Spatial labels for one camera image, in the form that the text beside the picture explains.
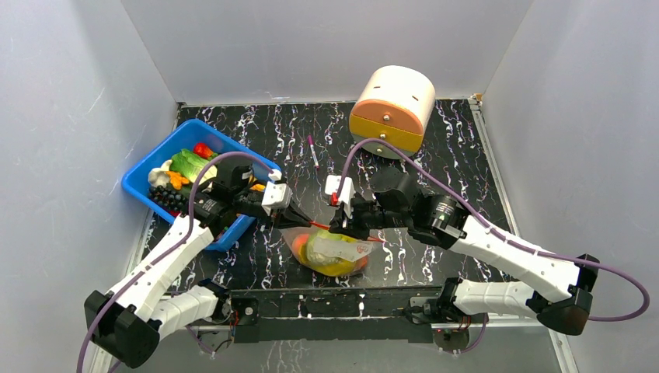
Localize orange carrot piece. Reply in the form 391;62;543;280
165;171;190;190

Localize green cabbage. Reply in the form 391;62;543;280
306;231;357;263

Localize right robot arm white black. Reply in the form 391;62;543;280
323;168;598;336

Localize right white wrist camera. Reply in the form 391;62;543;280
323;175;355;218

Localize red bell pepper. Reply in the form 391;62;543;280
193;142;218;160

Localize dark purple grapes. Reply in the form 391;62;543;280
147;186;189;216

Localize yellow banana bunch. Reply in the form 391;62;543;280
309;258;364;277

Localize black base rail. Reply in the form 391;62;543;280
195;288;487;346

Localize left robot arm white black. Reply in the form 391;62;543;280
76;152;311;371

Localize round pastel drawer cabinet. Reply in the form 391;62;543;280
348;65;436;157

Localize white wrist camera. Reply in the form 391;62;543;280
261;169;292;216
323;175;355;218

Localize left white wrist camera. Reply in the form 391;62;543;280
261;169;292;216

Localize peach fruit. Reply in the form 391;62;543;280
291;234;309;260

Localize white garlic bulb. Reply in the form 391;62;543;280
148;159;173;187

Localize clear zip top bag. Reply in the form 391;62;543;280
280;224;384;277

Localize green leafy vegetable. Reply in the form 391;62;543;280
169;149;209;182

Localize pink marker pen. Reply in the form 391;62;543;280
307;135;319;169

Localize blue plastic bin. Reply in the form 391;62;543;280
121;119;281;252

